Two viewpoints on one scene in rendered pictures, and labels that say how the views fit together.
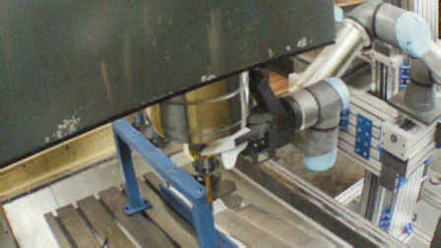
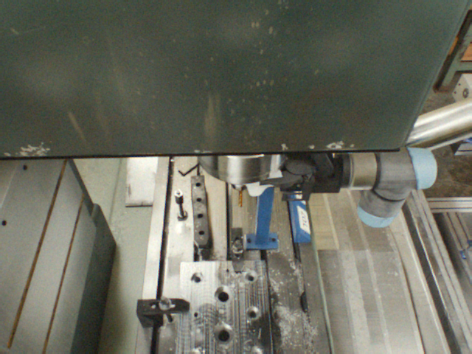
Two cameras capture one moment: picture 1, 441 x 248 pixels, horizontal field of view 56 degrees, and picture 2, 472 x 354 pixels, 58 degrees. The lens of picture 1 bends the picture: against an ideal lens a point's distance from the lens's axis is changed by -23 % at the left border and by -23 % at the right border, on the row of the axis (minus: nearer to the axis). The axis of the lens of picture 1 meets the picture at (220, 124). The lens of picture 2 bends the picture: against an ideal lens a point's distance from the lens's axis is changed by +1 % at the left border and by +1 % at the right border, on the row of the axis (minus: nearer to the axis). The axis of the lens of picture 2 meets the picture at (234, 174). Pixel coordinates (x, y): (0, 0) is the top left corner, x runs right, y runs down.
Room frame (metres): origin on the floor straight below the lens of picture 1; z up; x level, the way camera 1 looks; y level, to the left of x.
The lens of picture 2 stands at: (0.33, -0.21, 2.03)
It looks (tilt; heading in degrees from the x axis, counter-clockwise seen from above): 51 degrees down; 31
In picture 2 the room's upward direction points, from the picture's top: straight up
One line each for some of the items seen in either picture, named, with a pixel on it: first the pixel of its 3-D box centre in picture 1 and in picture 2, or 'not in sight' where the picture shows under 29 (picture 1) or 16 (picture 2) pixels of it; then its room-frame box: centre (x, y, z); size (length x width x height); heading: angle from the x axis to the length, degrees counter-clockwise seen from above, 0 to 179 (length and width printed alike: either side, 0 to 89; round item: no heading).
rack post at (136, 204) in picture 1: (127, 170); not in sight; (1.30, 0.29, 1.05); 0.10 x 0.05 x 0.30; 123
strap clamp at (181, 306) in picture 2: not in sight; (164, 310); (0.59, 0.16, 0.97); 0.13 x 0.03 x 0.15; 123
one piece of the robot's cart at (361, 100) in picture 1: (381, 124); not in sight; (1.62, -0.65, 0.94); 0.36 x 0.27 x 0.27; 33
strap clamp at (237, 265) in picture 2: not in sight; (237, 253); (0.82, 0.08, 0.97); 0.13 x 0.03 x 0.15; 33
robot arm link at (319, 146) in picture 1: (316, 139); (379, 193); (0.92, -0.20, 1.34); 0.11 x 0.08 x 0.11; 32
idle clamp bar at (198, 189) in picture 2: not in sight; (200, 213); (0.90, 0.26, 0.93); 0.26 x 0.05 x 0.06; 38
